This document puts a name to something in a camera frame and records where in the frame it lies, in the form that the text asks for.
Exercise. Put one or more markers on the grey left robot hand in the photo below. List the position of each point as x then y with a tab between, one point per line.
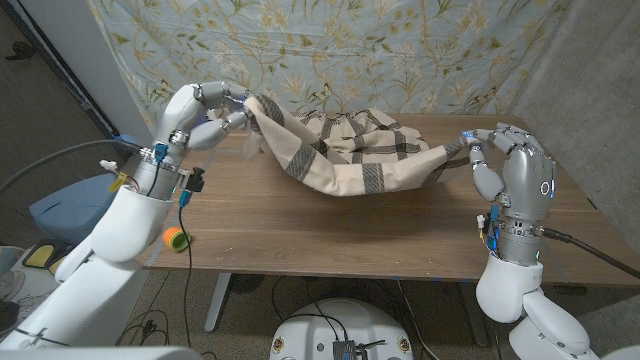
180	112

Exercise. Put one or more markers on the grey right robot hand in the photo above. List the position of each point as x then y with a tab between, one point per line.
527	180

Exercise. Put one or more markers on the beige plaid scarf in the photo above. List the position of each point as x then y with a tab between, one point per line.
350	175

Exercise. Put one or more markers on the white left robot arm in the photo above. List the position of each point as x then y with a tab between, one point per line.
100	280

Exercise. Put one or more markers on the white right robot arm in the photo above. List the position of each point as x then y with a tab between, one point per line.
510	290

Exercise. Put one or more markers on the blue tape patch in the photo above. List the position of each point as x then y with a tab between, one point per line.
125	138

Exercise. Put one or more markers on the orange and green cup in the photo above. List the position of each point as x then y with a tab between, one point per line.
177	239

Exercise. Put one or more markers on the grey table leg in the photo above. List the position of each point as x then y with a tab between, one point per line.
472	315

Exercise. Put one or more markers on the blue padded stool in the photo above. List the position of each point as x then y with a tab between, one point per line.
65	210

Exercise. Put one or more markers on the floral printed backdrop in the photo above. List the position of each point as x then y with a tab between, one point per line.
350	50

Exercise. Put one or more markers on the dark round floor object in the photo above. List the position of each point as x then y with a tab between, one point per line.
246	283

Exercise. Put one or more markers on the white table leg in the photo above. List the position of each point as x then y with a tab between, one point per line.
218	300

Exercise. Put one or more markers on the black yellow slipper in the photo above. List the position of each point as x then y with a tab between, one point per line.
37	255
54	265

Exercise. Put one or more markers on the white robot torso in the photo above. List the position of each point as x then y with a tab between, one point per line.
340	325

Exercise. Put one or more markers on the grey white sneaker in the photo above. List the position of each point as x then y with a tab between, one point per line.
10	285

